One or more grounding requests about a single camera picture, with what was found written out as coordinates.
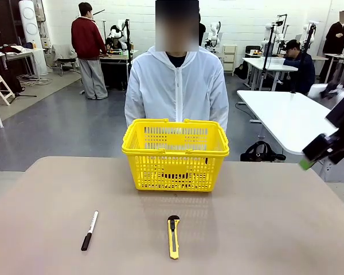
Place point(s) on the grey table with clothes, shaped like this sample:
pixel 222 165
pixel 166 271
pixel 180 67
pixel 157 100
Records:
pixel 14 53

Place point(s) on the person in white hooded jacket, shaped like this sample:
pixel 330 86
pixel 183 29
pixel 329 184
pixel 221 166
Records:
pixel 176 88

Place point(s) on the person's left forearm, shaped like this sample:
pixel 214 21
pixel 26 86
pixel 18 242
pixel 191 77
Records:
pixel 220 117

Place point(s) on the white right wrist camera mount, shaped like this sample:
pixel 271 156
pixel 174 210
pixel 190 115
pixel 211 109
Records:
pixel 315 90

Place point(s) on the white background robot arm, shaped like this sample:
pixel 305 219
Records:
pixel 271 34
pixel 117 28
pixel 308 31
pixel 215 33

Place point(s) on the standing person in black clothes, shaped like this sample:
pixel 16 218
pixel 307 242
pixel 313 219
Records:
pixel 336 37

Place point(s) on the metal frame chair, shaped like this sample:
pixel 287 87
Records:
pixel 66 61

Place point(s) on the long white background table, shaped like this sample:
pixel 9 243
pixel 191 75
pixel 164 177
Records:
pixel 269 64

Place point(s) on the large white table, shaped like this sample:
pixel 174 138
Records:
pixel 286 114

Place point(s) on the yellow black utility knife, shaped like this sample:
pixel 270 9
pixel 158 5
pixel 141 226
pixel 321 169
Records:
pixel 173 237

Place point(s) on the black camera stand pole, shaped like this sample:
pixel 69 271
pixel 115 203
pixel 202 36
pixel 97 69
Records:
pixel 129 43
pixel 268 51
pixel 304 57

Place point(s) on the white marker with black cap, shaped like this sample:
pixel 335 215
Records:
pixel 90 230

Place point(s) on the yellow plastic shopping basket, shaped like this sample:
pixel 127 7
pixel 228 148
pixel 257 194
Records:
pixel 175 160

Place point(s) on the white tower air conditioner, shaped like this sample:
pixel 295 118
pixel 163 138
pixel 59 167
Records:
pixel 31 31

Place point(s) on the wooden folding step stool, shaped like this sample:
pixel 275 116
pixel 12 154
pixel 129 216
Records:
pixel 0 88

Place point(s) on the black backpack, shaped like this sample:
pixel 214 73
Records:
pixel 241 71

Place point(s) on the worktable with green light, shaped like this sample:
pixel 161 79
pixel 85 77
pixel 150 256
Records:
pixel 120 55

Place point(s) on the white drawer cabinet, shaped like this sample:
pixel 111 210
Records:
pixel 230 57

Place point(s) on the person's right forearm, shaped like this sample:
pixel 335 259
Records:
pixel 133 114

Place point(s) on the seated person in dark jacket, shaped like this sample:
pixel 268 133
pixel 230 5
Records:
pixel 301 68

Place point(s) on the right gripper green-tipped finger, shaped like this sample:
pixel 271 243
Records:
pixel 341 153
pixel 318 149

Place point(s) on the person in red jacket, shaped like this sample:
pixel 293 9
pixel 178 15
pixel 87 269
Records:
pixel 89 43

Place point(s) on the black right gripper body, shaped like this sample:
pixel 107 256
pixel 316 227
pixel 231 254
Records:
pixel 342 114

